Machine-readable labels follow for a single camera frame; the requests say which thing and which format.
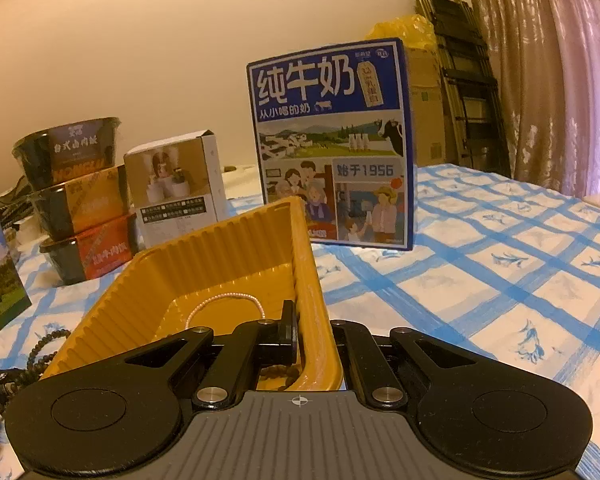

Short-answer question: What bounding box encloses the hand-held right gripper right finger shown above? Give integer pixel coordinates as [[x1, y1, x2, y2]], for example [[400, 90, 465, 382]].
[[329, 319, 478, 409]]

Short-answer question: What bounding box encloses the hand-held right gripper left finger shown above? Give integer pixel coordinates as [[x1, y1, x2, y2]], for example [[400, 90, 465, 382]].
[[122, 300, 302, 409]]

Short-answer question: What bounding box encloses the dark bead bracelet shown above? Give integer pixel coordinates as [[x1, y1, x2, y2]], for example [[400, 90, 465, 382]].
[[256, 364, 302, 393]]

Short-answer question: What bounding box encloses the white pearl bracelet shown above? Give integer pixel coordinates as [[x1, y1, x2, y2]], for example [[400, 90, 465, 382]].
[[186, 292, 267, 332]]

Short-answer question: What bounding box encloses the yellow plastic tray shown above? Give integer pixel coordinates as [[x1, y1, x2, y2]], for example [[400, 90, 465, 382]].
[[42, 196, 344, 394]]

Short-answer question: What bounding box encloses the dark bead necklace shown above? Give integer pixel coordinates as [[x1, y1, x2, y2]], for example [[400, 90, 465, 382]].
[[26, 326, 72, 377]]

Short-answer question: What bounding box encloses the black cord necklace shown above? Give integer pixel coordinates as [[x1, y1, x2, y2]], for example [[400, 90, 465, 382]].
[[0, 369, 28, 413]]

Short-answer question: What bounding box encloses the blue checked tablecloth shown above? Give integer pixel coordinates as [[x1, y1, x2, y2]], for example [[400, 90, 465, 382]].
[[0, 161, 600, 480]]

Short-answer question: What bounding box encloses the small white product box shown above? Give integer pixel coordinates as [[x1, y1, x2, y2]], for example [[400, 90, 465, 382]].
[[123, 130, 227, 252]]

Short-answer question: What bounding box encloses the blue illustrated milk carton box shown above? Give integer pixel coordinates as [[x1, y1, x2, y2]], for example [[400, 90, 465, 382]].
[[246, 37, 419, 252]]

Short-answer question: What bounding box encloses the black instant bowl red label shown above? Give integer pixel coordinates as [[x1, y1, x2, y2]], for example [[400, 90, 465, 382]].
[[39, 212, 139, 286]]

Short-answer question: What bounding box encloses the black instant bowl orange label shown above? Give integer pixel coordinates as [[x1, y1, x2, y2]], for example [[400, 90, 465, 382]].
[[28, 165, 131, 239]]

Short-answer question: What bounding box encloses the brown cardboard box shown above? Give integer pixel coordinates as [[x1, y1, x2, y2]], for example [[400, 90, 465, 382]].
[[406, 45, 462, 167]]

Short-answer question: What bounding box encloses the black instant bowl dark label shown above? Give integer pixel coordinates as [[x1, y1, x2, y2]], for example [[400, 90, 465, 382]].
[[12, 116, 122, 192]]

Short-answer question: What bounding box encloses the white green pasture carton box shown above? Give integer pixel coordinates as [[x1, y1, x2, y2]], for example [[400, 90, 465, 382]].
[[0, 190, 33, 347]]

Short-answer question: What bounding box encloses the folding step ladder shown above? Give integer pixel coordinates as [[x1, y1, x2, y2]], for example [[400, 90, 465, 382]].
[[411, 0, 512, 179]]

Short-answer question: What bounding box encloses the yellow plastic bag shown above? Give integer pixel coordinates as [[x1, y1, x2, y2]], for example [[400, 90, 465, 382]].
[[365, 14, 439, 52]]

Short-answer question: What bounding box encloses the pink patterned curtain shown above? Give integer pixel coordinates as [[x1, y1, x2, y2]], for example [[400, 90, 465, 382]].
[[461, 0, 600, 202]]

